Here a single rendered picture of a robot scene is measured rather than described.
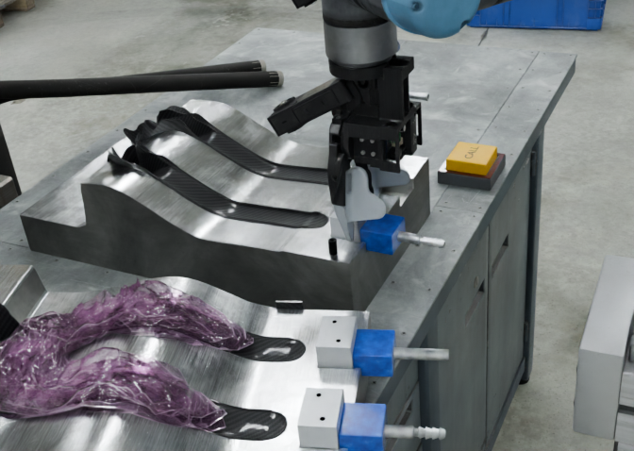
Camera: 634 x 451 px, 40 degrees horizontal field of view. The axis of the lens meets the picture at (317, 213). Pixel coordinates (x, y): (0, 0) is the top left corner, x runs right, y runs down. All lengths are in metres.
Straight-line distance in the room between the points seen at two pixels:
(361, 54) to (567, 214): 1.92
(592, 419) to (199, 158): 0.65
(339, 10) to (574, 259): 1.77
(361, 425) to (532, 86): 0.93
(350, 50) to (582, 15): 3.29
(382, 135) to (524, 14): 3.27
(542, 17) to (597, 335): 3.49
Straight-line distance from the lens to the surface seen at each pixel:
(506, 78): 1.64
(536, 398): 2.11
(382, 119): 0.93
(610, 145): 3.16
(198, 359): 0.90
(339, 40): 0.89
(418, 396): 1.32
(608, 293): 0.77
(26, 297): 1.03
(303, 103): 0.96
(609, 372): 0.72
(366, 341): 0.91
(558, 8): 4.15
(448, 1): 0.77
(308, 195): 1.12
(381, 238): 1.01
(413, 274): 1.11
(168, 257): 1.13
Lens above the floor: 1.45
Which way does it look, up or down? 31 degrees down
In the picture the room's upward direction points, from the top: 6 degrees counter-clockwise
